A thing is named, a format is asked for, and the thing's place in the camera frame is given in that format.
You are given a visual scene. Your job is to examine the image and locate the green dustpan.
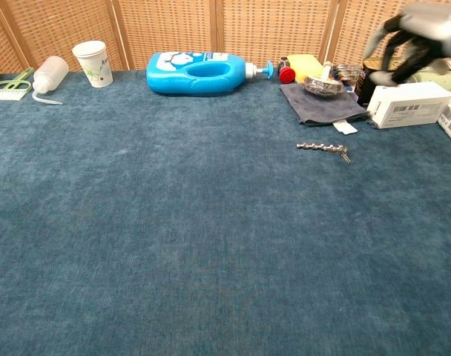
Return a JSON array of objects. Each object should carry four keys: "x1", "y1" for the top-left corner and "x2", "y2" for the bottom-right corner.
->
[{"x1": 406, "y1": 57, "x2": 451, "y2": 93}]

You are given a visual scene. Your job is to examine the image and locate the plain white carton box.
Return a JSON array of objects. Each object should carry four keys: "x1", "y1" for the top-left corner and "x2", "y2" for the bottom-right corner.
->
[{"x1": 366, "y1": 81, "x2": 451, "y2": 130}]

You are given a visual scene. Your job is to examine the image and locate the green hand brush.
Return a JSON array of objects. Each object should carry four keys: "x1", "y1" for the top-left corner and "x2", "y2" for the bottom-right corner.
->
[{"x1": 0, "y1": 67, "x2": 36, "y2": 101}]

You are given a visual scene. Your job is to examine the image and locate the yellow sponge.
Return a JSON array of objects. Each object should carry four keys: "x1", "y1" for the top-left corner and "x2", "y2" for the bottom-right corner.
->
[{"x1": 286, "y1": 54, "x2": 325, "y2": 83}]

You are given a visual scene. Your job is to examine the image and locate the black gold meat tin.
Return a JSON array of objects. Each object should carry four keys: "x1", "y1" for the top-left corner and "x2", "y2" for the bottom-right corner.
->
[{"x1": 356, "y1": 57, "x2": 401, "y2": 108}]

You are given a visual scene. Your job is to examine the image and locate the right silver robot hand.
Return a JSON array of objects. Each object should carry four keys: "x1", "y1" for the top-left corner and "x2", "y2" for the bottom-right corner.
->
[{"x1": 362, "y1": 1, "x2": 451, "y2": 86}]

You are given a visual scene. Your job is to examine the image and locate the grey folded cloth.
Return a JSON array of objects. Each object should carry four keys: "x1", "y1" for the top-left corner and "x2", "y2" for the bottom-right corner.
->
[{"x1": 279, "y1": 82, "x2": 369, "y2": 135}]

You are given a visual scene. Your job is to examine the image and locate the red capped small item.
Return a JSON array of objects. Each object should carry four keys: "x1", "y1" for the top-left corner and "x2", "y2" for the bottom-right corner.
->
[{"x1": 278, "y1": 57, "x2": 297, "y2": 85}]

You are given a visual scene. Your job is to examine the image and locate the woven rattan folding screen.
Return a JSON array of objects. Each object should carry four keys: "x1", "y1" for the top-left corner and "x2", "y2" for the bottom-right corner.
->
[{"x1": 0, "y1": 0, "x2": 451, "y2": 75}]

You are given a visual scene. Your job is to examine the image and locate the translucent squeeze wash bottle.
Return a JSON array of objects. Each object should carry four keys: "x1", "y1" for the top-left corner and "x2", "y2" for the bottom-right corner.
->
[{"x1": 31, "y1": 55, "x2": 70, "y2": 106}]

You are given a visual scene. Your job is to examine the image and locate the white paper cup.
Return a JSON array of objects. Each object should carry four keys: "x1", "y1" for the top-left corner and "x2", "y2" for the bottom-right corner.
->
[{"x1": 71, "y1": 40, "x2": 114, "y2": 88}]

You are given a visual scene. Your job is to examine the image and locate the blue table cloth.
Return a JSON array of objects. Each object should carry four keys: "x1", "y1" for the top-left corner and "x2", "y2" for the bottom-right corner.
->
[{"x1": 0, "y1": 70, "x2": 451, "y2": 356}]

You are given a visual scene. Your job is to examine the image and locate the blue detergent pump bottle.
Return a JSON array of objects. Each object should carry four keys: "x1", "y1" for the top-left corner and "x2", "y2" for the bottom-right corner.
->
[{"x1": 145, "y1": 51, "x2": 274, "y2": 97}]

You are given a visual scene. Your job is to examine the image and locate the silver round metal object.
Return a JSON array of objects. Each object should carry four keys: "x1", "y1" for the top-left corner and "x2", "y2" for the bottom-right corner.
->
[{"x1": 303, "y1": 73, "x2": 344, "y2": 96}]

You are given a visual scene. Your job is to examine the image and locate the silver metal ball chain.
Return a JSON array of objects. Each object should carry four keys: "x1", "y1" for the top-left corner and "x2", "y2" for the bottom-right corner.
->
[{"x1": 296, "y1": 142, "x2": 345, "y2": 154}]

